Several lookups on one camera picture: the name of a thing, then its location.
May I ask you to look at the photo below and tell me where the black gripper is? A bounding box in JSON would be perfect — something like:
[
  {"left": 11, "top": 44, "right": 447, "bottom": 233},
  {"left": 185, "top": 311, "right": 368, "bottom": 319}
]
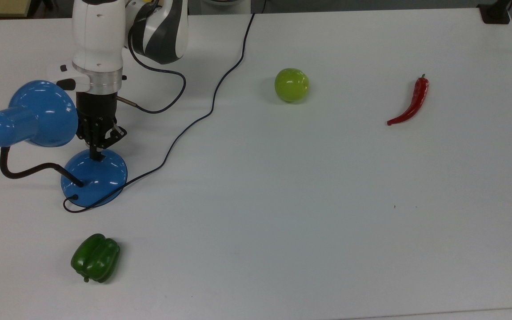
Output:
[{"left": 75, "top": 91, "right": 128, "bottom": 161}]

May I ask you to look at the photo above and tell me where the blue desk lamp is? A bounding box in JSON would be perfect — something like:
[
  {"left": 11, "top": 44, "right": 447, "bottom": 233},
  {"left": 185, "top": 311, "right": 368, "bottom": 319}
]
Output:
[{"left": 0, "top": 80, "right": 128, "bottom": 208}]

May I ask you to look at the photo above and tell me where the green bell pepper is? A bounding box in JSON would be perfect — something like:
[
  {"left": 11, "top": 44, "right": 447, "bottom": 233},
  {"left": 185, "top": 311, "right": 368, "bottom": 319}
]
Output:
[{"left": 70, "top": 233, "right": 121, "bottom": 284}]

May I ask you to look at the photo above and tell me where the lime green apple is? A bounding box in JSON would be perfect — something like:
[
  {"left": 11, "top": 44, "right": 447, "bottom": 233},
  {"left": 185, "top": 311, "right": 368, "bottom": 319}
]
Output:
[{"left": 274, "top": 68, "right": 310, "bottom": 103}]

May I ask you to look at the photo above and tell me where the red chili pepper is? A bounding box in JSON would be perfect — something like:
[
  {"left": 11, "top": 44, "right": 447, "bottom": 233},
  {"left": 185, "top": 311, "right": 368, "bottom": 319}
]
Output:
[{"left": 387, "top": 74, "right": 430, "bottom": 126}]

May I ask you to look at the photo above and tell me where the black table clamp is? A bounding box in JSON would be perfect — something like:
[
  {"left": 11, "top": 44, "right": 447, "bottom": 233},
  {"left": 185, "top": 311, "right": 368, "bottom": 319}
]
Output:
[{"left": 478, "top": 0, "right": 512, "bottom": 24}]

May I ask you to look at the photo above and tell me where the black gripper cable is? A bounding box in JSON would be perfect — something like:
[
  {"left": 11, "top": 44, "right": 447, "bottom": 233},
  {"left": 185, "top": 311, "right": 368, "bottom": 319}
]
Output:
[{"left": 116, "top": 22, "right": 187, "bottom": 114}]

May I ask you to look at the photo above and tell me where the black lamp power cable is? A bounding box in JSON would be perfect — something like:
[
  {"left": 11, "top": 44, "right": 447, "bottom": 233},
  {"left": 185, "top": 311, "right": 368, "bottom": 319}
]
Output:
[{"left": 63, "top": 0, "right": 268, "bottom": 214}]

